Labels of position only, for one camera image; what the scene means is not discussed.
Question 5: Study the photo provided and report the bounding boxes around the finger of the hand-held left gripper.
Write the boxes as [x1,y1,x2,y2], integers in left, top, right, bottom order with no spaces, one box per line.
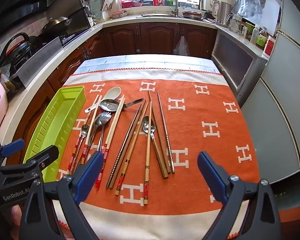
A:
[0,138,26,167]
[0,145,60,193]

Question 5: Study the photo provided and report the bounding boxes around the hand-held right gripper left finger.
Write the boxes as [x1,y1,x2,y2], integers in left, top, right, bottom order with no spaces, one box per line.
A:
[19,151,105,240]

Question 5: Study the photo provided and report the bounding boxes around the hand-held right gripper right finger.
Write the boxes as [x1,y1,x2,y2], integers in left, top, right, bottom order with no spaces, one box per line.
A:
[197,151,282,240]

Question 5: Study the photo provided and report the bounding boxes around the small steel spoon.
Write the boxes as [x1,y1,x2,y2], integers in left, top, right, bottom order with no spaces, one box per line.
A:
[70,124,91,175]

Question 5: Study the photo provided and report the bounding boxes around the steel chopstick spiral end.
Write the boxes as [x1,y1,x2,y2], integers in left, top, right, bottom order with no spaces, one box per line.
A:
[105,103,143,189]
[157,92,176,174]

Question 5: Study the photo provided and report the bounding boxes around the green plastic utensil tray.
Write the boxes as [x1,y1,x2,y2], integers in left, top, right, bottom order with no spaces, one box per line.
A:
[23,85,87,182]

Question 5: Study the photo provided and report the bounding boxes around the light chopstick red striped end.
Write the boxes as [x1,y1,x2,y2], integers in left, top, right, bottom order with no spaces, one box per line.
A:
[96,95,124,190]
[68,94,100,174]
[97,95,126,190]
[80,95,103,167]

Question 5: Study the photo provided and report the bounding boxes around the dark brown wooden chopstick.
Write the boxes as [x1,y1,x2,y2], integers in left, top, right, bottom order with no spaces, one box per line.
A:
[151,130,169,180]
[147,90,171,174]

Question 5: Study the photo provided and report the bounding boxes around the bamboo chopstick printed end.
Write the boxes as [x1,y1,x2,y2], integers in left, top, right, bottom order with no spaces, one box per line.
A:
[115,101,150,197]
[143,101,152,205]

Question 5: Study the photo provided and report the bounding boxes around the steel fork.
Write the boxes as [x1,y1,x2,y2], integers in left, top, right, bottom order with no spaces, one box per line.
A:
[96,112,112,153]

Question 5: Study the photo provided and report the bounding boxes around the large steel serving spoon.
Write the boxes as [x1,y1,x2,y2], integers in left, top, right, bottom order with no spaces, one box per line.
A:
[100,98,145,112]

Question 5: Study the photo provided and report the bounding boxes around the steel spoon patterned handle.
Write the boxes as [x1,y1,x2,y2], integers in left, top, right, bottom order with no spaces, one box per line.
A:
[141,116,157,140]

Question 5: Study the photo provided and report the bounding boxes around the white ceramic spoon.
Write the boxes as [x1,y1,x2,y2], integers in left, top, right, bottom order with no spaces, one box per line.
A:
[84,87,122,113]

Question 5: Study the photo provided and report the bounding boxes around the person's left hand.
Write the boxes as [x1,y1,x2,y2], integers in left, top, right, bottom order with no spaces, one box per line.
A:
[11,204,23,233]

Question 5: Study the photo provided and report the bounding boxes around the orange patterned blanket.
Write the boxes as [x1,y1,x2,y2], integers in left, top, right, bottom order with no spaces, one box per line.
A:
[51,69,263,240]

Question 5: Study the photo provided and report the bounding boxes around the steel splash guard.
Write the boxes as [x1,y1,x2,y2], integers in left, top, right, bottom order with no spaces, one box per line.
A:
[15,36,63,88]

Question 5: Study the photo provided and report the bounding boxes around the cluttered counter shelf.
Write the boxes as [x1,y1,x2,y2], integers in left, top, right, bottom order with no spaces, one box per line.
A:
[211,31,262,105]

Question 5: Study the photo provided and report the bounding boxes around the gas stove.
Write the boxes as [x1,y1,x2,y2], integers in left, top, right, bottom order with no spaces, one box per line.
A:
[61,29,90,47]

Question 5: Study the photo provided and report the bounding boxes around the dark wok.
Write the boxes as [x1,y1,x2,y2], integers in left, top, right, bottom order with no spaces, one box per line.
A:
[41,17,73,34]

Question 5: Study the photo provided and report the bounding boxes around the pale blue table cover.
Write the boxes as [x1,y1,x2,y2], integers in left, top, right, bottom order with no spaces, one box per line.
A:
[79,54,223,75]

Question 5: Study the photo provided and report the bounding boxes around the clear plastic bag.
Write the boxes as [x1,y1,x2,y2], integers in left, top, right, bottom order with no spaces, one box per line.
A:
[173,35,190,56]

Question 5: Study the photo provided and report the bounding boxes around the red box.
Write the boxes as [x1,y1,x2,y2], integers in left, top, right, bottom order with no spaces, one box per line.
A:
[264,35,277,57]

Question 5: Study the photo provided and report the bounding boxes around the green label jar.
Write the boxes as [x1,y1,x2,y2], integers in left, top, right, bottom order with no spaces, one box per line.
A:
[256,29,268,48]

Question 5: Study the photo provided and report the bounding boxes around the white plastic bottle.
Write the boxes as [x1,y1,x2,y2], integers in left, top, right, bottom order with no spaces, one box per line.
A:
[250,24,260,43]

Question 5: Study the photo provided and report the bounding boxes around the white kitchen countertop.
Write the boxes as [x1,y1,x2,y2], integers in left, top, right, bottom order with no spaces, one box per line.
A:
[0,12,268,140]

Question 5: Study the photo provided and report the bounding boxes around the brown wooden base cabinets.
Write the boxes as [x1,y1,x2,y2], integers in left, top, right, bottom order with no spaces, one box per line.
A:
[12,22,218,155]

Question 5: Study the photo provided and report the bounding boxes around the glass jug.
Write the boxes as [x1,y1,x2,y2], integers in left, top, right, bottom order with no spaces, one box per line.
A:
[226,14,243,33]

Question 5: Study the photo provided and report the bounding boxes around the pile of dishes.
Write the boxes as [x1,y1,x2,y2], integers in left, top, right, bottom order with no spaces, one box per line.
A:
[182,10,205,20]

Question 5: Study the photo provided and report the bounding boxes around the steel electric kettle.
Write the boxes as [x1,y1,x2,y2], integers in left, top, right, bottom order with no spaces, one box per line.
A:
[211,0,232,25]

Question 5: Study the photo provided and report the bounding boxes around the wooden cutting board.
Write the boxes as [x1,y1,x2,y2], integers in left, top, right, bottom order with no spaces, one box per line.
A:
[100,0,122,12]

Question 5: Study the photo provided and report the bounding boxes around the white board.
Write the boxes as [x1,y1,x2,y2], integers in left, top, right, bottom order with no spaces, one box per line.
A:
[261,0,283,37]

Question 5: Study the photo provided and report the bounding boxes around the steel faucet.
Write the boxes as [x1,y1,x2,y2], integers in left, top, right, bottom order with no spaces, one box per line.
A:
[166,0,179,17]

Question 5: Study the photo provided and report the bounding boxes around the crinkled plastic sheet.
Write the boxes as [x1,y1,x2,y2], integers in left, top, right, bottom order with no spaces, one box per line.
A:
[234,0,269,25]

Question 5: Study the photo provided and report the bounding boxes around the black pot with handle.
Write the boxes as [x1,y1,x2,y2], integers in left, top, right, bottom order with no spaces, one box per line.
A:
[0,32,33,73]

